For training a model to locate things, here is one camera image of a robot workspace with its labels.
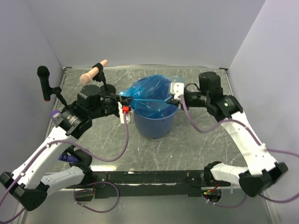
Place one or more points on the beige microphone on stand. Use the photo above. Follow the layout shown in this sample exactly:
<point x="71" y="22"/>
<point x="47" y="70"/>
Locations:
<point x="97" y="74"/>

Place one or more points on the aluminium rail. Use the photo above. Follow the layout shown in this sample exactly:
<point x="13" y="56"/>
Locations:
<point x="250" y="184"/>

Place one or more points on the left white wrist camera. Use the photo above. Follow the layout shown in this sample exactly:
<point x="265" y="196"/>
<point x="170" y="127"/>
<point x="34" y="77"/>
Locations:
<point x="126" y="113"/>

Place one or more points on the purple clear box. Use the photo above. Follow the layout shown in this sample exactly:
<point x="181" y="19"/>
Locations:
<point x="55" y="116"/>

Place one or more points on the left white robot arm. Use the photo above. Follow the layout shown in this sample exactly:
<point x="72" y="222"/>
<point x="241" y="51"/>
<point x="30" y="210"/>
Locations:
<point x="29" y="184"/>

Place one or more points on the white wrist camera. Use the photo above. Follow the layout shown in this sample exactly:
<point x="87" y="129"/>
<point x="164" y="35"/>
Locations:
<point x="126" y="113"/>
<point x="176" y="90"/>

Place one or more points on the purple microphone on stand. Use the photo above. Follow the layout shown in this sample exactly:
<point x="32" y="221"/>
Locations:
<point x="74" y="158"/>

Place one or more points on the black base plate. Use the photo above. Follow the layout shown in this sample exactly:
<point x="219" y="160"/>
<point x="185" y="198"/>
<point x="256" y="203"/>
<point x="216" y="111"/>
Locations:
<point x="150" y="183"/>

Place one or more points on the blue trash bag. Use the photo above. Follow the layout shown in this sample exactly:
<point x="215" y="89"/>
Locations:
<point x="150" y="94"/>

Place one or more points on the black microphone on stand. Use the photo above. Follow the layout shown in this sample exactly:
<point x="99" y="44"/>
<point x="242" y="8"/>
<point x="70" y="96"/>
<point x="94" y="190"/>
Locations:
<point x="44" y="74"/>

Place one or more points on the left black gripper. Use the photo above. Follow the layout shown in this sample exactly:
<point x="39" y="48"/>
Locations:
<point x="125" y="100"/>

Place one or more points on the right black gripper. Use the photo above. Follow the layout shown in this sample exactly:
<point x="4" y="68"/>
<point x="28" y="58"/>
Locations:
<point x="172" y="101"/>

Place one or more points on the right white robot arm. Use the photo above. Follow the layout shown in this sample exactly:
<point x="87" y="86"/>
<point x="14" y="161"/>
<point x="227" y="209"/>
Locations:
<point x="262" y="170"/>

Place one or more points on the blue plastic trash bin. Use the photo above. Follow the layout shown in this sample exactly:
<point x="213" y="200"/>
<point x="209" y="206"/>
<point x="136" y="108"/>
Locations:
<point x="154" y="128"/>

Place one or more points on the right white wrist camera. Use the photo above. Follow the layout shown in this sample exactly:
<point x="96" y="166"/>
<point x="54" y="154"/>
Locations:
<point x="176" y="90"/>

